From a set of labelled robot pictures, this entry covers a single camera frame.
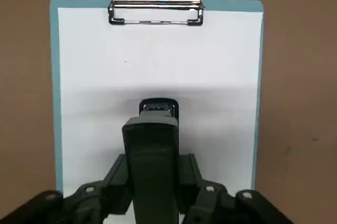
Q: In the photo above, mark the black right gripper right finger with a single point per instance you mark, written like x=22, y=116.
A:
x=210, y=203

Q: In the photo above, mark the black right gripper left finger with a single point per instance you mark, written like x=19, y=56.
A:
x=87, y=203

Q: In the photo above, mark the black stapler with red end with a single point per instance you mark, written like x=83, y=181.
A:
x=152, y=160

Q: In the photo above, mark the white paper sheet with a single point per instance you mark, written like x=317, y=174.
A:
x=158, y=63

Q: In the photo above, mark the light blue clipboard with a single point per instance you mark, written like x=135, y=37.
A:
x=54, y=50

